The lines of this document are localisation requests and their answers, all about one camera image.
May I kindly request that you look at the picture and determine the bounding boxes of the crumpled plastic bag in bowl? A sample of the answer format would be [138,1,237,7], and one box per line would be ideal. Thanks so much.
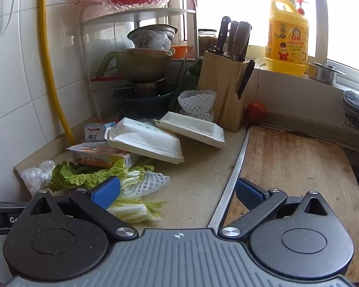
[135,30,172,51]

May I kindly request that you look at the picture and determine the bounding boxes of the yellow detergent bottle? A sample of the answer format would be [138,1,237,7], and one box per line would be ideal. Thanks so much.
[264,0,309,77]

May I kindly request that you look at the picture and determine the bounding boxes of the wooden knife block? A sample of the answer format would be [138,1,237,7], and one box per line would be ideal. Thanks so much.
[197,51,253,132]

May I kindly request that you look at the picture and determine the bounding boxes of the white window frame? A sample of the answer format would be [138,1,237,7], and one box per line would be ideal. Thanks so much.
[179,0,359,66]

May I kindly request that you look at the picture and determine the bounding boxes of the wooden cutting board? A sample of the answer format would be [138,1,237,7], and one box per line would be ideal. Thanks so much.
[224,125,359,283]

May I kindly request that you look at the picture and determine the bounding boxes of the red pump bottle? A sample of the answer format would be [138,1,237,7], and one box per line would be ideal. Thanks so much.
[296,0,310,15]

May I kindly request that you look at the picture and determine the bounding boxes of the orange bowl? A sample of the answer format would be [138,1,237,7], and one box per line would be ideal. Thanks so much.
[170,45,195,60]

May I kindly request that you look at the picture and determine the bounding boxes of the dark blue basin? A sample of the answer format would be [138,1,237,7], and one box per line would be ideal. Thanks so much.
[113,88,178,118]

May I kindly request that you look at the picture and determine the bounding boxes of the grey handle knife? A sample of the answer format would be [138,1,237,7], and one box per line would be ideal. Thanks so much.
[226,21,239,57]

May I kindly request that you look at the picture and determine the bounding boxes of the brown ribbed handle knife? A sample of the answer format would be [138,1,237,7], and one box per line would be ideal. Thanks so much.
[231,21,252,63]

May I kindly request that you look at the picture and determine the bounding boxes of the steel saucepan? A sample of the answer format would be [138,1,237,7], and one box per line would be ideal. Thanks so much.
[91,77,168,98]

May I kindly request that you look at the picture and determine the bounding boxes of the clear plastic bag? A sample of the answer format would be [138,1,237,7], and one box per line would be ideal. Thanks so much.
[20,160,56,196]

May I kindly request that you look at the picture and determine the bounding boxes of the dark green vegetable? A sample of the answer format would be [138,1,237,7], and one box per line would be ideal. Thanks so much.
[169,57,204,111]

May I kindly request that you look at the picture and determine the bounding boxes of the cup-shaped white foam net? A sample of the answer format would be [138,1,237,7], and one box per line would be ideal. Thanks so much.
[177,89,216,123]

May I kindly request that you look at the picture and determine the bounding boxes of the red tomato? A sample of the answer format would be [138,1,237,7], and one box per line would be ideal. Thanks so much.
[246,102,268,125]

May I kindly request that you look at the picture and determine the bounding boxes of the yellow hose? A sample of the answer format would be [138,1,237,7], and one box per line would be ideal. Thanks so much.
[38,0,77,145]

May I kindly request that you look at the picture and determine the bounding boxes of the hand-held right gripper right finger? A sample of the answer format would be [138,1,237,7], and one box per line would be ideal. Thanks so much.
[218,178,337,238]

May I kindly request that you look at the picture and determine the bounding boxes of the grey scouring sponge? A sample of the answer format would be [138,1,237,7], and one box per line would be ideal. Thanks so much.
[342,90,359,117]

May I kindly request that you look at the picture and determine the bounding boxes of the black handle knife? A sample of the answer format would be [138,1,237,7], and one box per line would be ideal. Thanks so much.
[209,16,231,55]

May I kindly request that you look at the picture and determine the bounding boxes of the steel bowl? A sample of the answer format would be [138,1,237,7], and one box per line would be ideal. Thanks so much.
[127,24,178,50]

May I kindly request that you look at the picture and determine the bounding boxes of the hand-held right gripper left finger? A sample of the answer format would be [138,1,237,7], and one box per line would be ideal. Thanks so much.
[24,176,139,241]

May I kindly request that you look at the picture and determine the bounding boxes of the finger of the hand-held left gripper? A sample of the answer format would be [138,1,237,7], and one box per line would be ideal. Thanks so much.
[0,202,31,215]

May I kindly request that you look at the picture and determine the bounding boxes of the steel cup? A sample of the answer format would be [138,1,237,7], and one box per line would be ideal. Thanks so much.
[308,61,348,85]

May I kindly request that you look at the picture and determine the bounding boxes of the small blue white carton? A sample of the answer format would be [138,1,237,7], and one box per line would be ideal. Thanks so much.
[84,121,118,142]

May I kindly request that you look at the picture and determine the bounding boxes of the glass jar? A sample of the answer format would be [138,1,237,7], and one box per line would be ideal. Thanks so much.
[197,29,219,56]

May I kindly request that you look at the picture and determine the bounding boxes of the orange snack box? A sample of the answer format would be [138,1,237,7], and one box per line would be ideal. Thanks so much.
[66,141,138,169]

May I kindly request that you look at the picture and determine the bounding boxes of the black handle scissors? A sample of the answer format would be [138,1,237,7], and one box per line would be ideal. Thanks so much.
[237,59,256,100]

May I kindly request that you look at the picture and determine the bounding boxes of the napa cabbage leaves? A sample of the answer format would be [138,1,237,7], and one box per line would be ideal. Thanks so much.
[49,158,168,223]

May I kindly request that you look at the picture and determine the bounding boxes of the metal kitchen rack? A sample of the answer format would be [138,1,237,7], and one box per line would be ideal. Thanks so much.
[80,0,199,123]

